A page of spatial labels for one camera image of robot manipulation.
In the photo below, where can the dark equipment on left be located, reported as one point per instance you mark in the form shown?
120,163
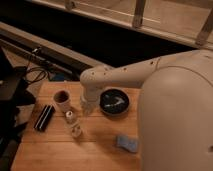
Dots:
13,93

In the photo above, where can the metal rail beam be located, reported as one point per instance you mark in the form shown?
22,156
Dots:
24,42

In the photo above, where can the white paper cup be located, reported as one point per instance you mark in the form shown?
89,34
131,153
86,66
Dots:
62,100

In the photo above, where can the black bowl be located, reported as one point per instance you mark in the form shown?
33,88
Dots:
114,102

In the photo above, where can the blue sponge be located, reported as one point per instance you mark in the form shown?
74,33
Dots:
129,144

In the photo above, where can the black rectangular box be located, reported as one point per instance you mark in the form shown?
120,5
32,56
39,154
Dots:
44,118

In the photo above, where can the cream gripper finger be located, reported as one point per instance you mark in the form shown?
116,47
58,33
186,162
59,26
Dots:
91,107
84,106

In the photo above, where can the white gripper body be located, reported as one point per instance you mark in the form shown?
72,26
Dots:
90,95

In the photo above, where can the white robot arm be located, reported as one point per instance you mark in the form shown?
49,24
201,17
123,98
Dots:
175,107

